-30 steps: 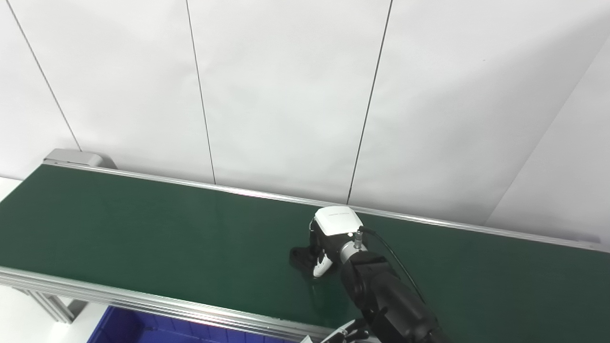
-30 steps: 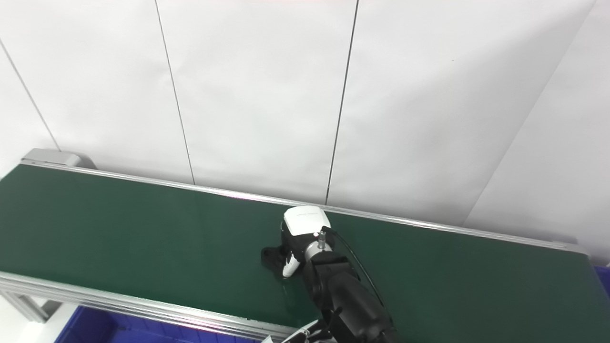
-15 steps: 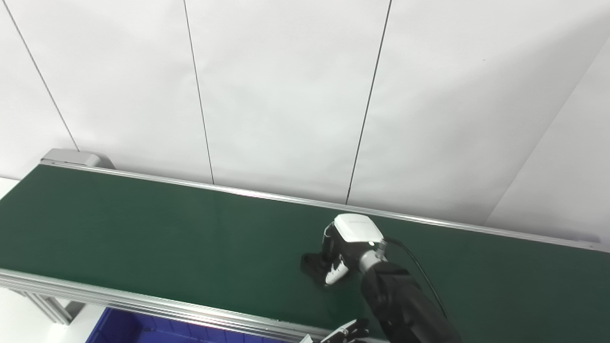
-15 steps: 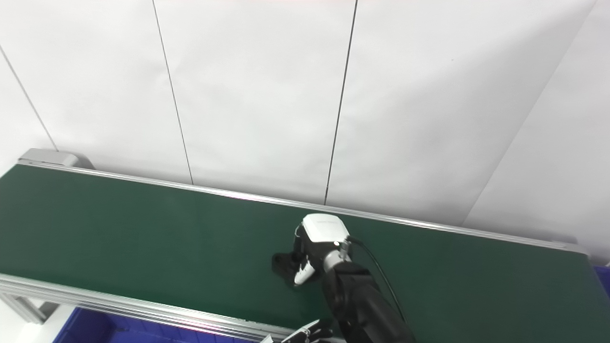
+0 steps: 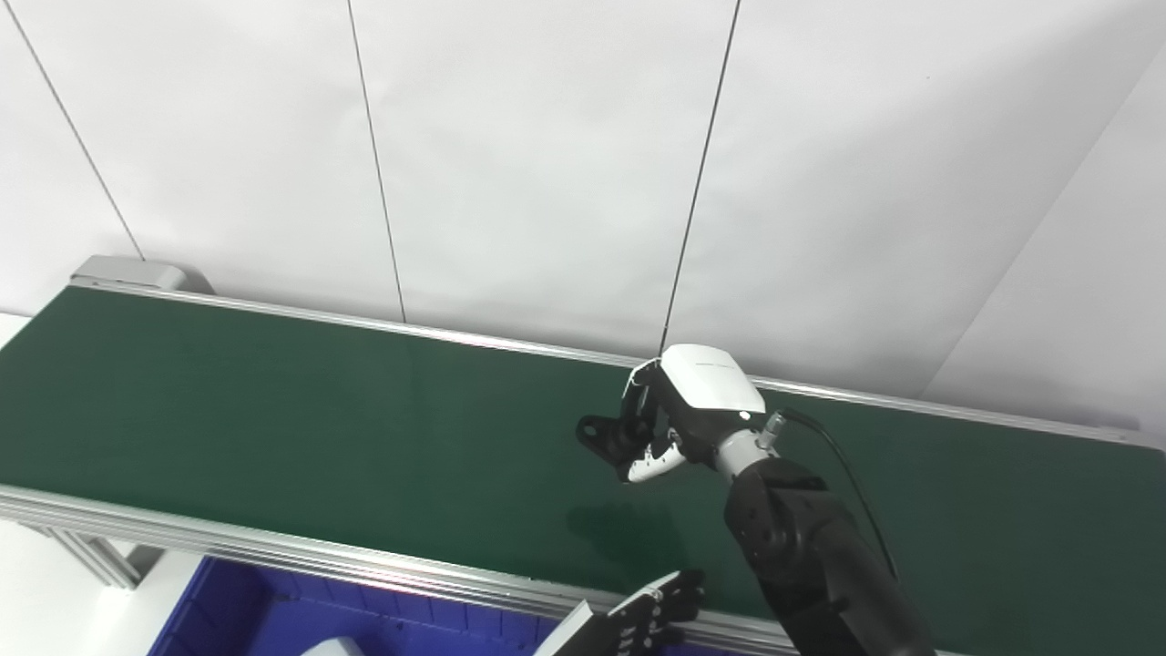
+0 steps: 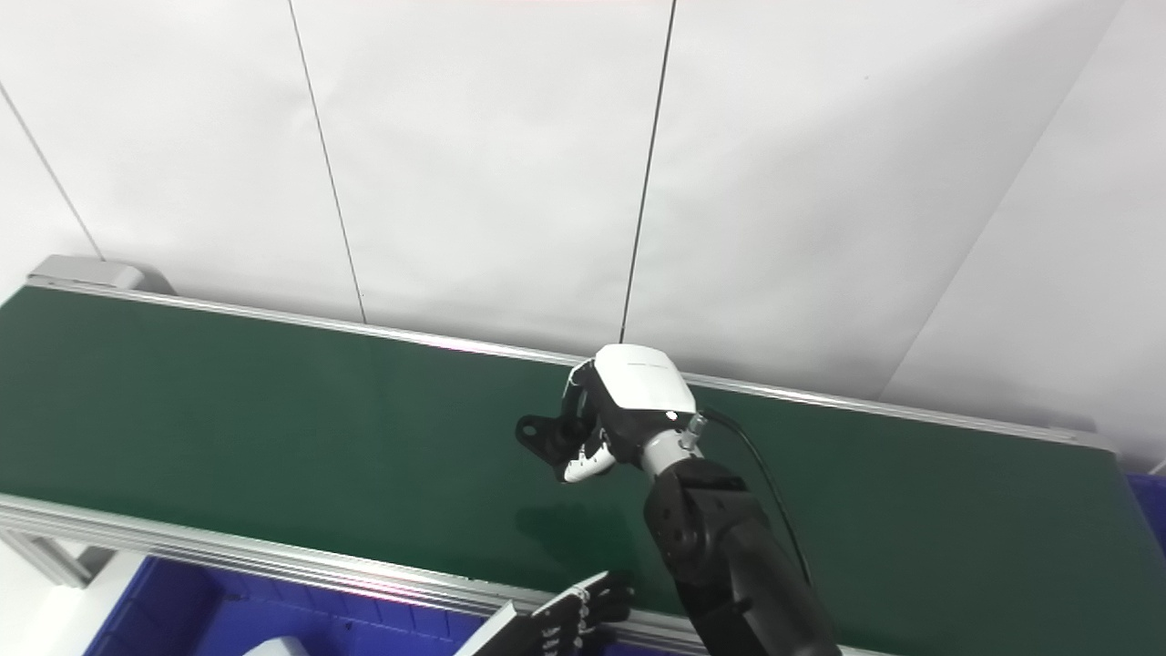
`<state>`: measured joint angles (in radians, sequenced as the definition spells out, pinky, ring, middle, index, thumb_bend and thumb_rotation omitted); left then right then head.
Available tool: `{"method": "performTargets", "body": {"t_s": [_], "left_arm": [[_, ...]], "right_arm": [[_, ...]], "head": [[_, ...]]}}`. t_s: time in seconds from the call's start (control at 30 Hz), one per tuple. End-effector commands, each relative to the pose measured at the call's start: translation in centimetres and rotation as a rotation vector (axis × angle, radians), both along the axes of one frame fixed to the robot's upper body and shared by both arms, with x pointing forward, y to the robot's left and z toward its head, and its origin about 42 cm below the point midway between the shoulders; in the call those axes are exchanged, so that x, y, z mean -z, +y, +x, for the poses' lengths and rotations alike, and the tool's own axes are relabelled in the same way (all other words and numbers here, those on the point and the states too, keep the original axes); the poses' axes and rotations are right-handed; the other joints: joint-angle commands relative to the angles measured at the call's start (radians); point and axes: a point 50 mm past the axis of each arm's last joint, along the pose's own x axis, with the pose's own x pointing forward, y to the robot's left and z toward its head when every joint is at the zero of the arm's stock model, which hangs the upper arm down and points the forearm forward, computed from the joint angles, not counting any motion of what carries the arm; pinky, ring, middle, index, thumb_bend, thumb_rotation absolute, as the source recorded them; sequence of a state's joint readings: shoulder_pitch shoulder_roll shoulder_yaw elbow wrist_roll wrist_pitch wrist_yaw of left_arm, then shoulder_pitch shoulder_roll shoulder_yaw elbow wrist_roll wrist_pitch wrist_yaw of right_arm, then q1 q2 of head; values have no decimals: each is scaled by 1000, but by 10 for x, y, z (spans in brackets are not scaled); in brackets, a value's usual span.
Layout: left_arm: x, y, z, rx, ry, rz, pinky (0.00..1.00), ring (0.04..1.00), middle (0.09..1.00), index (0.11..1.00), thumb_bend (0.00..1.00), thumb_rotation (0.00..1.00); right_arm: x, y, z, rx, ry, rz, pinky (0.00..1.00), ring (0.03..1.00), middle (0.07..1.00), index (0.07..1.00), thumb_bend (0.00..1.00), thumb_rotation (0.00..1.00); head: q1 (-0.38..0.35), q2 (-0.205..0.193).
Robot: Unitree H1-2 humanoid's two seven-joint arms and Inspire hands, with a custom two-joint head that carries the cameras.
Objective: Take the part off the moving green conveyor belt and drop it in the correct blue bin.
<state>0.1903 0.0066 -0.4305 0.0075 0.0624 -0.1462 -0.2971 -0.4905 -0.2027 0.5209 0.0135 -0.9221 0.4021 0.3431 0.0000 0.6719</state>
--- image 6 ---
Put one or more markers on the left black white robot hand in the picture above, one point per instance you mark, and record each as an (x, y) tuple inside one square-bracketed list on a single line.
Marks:
[(547, 624)]

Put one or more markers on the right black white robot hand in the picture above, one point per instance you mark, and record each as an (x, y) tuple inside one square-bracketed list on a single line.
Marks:
[(642, 387)]

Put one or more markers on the black flanged part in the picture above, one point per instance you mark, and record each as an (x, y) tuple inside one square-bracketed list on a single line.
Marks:
[(542, 435)]

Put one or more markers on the green conveyor belt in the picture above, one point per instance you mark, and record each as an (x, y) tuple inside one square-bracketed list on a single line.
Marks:
[(273, 556), (273, 428)]

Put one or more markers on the large blue plastic bin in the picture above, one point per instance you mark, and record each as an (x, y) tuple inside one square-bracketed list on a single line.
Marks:
[(182, 620)]

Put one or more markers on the aluminium conveyor leg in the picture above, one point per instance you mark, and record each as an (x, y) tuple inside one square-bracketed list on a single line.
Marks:
[(46, 556)]

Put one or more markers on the small blue plastic bin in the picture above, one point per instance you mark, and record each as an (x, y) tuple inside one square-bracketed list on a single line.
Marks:
[(1152, 510)]

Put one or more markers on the grey conveyor motor housing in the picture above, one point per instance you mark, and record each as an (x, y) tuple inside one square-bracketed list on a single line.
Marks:
[(91, 273)]

